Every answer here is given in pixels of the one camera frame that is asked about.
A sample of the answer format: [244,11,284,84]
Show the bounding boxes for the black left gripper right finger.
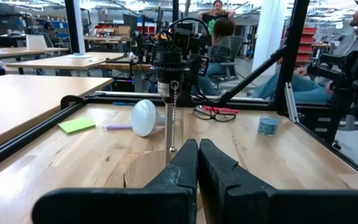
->
[198,138,358,224]

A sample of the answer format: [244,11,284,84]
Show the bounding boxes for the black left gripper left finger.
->
[31,138,200,224]

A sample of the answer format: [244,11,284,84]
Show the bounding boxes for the wooden base lamp with socket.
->
[124,51,203,210]

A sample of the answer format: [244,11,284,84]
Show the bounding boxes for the white lightbulb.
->
[131,99,167,138]

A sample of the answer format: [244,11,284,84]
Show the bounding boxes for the small blue jar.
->
[257,115,280,137]

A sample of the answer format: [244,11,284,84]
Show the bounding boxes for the purple pen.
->
[101,124,134,131]

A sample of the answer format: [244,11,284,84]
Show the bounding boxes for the black safety glasses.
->
[192,105,237,123]

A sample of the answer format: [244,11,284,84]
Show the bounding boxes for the red pen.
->
[201,105,240,114]

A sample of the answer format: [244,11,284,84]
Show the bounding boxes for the green sticky note pad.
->
[57,116,97,135]

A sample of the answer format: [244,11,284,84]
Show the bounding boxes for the person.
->
[196,0,237,35]
[197,17,245,96]
[247,0,358,104]
[43,21,61,46]

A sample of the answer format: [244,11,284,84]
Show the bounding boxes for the gray office chair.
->
[211,35,246,90]

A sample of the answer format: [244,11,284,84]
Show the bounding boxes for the white column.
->
[251,0,289,78]

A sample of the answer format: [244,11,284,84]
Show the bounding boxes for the red shelf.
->
[295,26,319,67]

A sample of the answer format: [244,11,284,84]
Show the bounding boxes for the background wooden table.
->
[6,51,134,77]

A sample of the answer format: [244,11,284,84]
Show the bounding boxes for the silver frame bracket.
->
[283,82,300,124]

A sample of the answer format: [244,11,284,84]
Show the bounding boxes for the black aluminium table frame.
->
[0,0,358,185]

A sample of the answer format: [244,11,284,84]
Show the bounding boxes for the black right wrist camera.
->
[172,28,193,49]

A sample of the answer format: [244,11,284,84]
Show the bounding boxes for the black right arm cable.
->
[165,17,211,41]

